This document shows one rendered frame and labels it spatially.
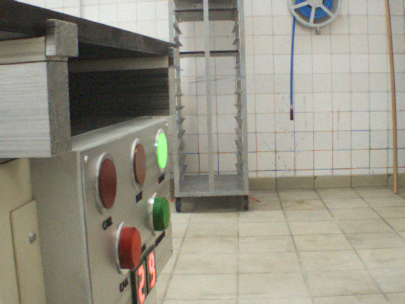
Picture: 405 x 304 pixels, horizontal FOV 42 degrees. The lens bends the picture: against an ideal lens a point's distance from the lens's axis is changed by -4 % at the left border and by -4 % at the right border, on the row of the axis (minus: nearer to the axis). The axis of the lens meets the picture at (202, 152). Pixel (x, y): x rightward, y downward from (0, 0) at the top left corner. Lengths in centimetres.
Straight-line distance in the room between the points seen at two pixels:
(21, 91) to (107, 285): 15
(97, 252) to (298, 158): 405
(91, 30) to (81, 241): 13
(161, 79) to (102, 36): 20
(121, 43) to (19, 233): 17
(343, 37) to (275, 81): 64
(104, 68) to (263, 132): 378
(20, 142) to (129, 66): 29
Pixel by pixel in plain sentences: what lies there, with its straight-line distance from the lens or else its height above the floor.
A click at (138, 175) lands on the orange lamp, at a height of 80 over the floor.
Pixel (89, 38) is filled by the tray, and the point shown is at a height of 90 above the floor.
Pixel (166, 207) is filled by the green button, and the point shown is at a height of 77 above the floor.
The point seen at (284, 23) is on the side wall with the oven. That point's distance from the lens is 433.
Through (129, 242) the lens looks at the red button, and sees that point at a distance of 38.
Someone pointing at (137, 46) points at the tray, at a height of 90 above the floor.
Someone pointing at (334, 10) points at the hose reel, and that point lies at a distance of 436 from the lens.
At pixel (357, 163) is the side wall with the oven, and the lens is 445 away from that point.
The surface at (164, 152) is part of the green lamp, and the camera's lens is 51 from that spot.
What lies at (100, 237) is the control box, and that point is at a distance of 35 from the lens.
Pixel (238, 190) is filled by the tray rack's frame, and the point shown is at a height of 15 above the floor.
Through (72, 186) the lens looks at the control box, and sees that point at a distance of 32.
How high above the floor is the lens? 88
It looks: 7 degrees down
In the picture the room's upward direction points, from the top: 2 degrees counter-clockwise
